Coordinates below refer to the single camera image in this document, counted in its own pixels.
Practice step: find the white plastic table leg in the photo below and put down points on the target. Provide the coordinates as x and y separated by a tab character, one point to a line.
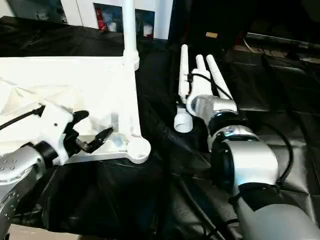
201	70
217	80
183	95
129	35

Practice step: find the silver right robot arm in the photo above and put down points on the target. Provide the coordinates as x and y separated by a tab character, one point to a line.
245	160

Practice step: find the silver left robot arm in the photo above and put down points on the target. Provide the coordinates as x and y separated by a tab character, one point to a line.
20	175

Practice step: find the white plastic table top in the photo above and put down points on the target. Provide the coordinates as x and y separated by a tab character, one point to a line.
75	85

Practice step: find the black work mat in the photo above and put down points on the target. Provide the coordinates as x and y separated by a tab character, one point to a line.
165	200

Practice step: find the white cabinet with glass doors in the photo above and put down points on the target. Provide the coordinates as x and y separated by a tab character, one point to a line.
145	15

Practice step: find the small yellow tag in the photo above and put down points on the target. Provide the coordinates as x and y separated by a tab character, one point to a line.
211	35

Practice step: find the dark low shelf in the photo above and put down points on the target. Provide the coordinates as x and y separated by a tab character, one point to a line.
285	41

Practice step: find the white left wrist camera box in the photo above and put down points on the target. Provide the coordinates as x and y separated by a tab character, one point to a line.
55	132

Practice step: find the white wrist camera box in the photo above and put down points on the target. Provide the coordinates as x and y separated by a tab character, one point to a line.
55	132
200	92

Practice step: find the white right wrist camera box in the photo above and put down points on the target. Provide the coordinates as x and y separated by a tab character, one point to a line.
200	92

